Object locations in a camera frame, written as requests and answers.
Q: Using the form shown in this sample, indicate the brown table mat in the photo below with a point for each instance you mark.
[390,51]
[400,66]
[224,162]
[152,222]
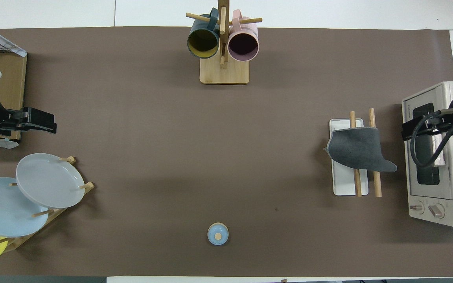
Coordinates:
[210,157]

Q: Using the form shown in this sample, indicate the wooden plate rack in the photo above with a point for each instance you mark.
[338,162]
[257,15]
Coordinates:
[87,186]

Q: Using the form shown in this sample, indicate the blue lidded jar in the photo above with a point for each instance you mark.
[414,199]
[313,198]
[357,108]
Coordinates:
[218,234]

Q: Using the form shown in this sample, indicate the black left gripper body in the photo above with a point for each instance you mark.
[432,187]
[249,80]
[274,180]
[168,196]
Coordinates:
[39,120]

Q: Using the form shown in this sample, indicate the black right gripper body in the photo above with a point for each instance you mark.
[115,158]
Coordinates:
[431,122]

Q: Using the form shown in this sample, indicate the pink mug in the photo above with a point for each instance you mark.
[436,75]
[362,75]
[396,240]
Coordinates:
[243,44]

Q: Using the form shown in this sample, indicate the beige toaster oven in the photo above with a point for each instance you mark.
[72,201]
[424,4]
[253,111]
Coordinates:
[446,196]

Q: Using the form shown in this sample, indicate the light blue plate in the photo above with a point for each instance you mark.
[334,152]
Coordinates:
[2,208]

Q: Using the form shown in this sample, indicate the purple and gray towel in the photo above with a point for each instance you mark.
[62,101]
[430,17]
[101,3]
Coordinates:
[358,149]

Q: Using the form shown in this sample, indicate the wooden mug tree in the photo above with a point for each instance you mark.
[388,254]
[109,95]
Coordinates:
[224,72]

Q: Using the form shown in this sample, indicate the wooden shelf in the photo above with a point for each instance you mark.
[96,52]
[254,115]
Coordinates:
[12,82]

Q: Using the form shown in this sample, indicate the dark green mug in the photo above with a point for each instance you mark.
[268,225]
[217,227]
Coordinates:
[203,41]

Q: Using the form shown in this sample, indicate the wooden bar towel rack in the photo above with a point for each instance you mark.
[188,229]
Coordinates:
[344,184]

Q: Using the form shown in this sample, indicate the gray plate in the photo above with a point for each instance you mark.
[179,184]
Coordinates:
[49,181]

